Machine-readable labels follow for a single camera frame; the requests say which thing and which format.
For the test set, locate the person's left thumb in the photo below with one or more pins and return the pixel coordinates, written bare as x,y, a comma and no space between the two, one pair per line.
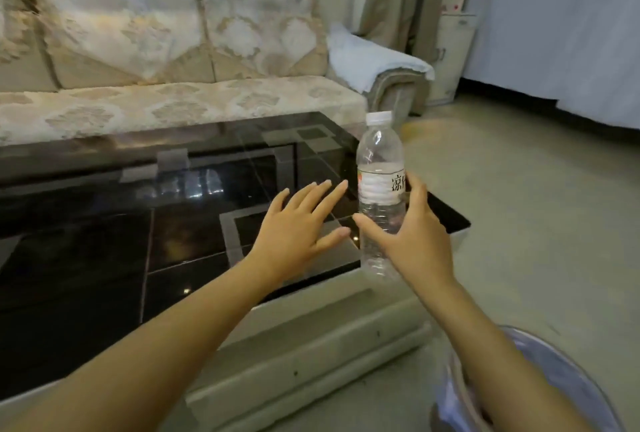
334,239

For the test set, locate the bin with plastic bag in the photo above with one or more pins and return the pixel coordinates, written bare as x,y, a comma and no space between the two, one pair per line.
575,386

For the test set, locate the person's left middle finger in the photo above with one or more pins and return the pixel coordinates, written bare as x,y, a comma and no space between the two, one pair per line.
317,196

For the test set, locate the white curtain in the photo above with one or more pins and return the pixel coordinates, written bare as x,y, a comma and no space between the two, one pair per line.
560,21

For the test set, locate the person's right hand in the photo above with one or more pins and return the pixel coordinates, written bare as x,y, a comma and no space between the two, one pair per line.
420,246

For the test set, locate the person's right forearm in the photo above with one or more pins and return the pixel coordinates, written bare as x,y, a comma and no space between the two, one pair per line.
495,366

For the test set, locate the person's right thumb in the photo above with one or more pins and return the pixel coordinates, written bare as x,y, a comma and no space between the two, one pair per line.
372,229

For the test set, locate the clear plastic water bottle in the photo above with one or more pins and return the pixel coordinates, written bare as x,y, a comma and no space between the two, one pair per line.
380,156

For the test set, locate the black glass coffee table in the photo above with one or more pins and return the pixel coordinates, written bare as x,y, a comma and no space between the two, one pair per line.
125,246

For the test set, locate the white towel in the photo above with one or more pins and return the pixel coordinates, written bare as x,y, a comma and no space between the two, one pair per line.
365,59

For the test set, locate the beige patterned sofa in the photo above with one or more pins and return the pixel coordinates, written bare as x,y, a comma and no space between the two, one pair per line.
150,46

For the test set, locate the person's left hand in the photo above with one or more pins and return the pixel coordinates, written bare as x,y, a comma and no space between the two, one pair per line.
292,236

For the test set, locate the white cabinet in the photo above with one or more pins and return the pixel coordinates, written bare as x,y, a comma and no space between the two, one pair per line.
452,56

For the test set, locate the person's left forearm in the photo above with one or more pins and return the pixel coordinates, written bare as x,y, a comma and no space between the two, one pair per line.
150,346

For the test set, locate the person's left little finger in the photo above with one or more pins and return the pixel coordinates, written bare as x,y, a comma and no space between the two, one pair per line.
279,201

